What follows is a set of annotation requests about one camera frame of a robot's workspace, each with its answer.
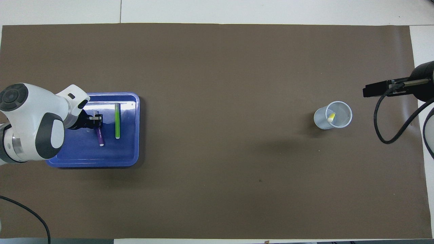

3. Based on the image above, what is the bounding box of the purple highlighter pen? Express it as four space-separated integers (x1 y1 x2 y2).
93 110 105 147

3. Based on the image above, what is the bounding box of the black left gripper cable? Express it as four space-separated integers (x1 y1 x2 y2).
0 196 51 244

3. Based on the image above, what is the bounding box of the green highlighter pen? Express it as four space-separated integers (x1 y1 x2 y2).
115 103 121 139

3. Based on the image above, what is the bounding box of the clear plastic cup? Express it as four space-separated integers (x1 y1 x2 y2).
314 101 353 130

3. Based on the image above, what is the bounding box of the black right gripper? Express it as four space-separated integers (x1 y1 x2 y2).
363 61 434 102

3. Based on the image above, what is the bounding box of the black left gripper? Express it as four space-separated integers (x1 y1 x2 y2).
70 110 103 130

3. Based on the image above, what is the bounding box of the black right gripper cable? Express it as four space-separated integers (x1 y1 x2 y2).
374 79 434 144

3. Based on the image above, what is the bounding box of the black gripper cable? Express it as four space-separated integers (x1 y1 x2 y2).
374 79 434 144
0 196 51 244

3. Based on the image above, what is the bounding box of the blue plastic tray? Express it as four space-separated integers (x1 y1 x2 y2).
45 92 140 168

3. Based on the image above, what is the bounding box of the brown table mat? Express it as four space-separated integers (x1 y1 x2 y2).
0 23 433 239

